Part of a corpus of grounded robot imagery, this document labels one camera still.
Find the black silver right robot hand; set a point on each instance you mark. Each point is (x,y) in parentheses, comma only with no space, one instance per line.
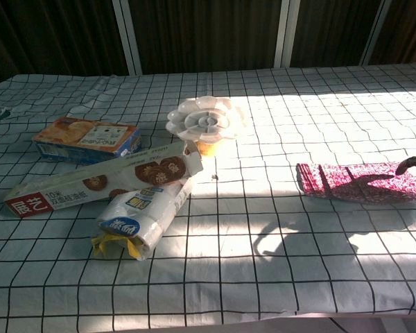
(414,162)

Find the white black-grid tablecloth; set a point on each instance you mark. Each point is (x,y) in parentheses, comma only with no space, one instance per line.
(229,243)

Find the small yellow cup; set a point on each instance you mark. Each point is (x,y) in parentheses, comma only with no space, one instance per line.
(208,148)

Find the white flower-shaped palette dish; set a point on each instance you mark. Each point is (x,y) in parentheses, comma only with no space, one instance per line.
(204,119)

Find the dark brown curtain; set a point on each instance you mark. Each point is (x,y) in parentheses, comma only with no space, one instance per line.
(208,34)

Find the white plastic bag roll pack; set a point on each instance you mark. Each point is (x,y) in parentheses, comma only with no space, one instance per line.
(138,215)

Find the long white baking paper box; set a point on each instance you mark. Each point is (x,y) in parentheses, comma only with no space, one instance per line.
(90,180)

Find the orange blue cookie box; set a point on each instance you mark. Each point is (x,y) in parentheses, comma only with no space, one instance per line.
(86,138)

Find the white window frame post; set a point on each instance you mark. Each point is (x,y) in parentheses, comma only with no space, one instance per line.
(375,33)
(287,33)
(126,34)

